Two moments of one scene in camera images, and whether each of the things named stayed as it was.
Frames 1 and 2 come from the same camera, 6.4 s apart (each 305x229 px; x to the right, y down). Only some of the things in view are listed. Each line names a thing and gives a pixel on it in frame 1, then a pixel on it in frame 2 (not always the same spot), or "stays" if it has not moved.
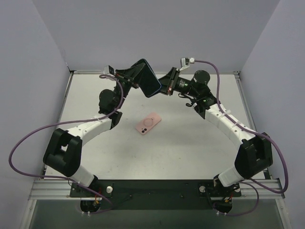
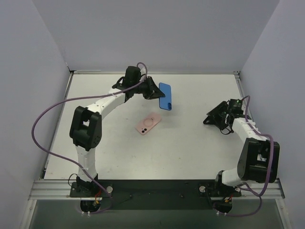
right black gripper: [171, 81] -> [219, 114]
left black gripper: [127, 78] -> [149, 88]
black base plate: [156, 195] stays
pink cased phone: [148, 123] stays
